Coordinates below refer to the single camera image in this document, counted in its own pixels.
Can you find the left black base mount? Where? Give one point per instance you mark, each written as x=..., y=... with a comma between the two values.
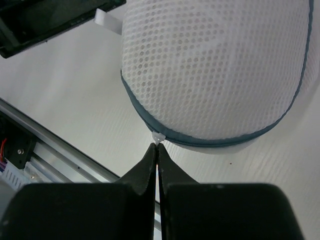
x=16, y=143

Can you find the aluminium front rail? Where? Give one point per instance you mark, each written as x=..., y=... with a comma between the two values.
x=56, y=161

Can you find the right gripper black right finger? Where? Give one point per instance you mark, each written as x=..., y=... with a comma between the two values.
x=190, y=210

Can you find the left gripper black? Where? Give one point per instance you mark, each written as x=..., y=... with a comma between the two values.
x=26, y=23

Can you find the white mesh laundry bag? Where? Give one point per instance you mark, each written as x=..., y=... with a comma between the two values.
x=218, y=73

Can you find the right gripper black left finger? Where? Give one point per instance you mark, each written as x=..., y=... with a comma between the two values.
x=122, y=210

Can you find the white slotted cable duct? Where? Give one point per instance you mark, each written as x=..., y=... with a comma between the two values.
x=14, y=177

